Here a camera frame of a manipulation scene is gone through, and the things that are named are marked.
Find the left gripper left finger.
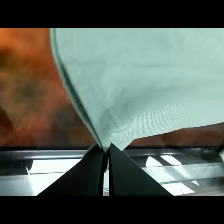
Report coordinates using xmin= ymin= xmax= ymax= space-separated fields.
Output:
xmin=37 ymin=143 xmax=109 ymax=197

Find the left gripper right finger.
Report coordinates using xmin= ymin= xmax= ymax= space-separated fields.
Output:
xmin=108 ymin=142 xmax=173 ymax=197

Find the pale green garment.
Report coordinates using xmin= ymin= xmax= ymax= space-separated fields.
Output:
xmin=49 ymin=27 xmax=224 ymax=154

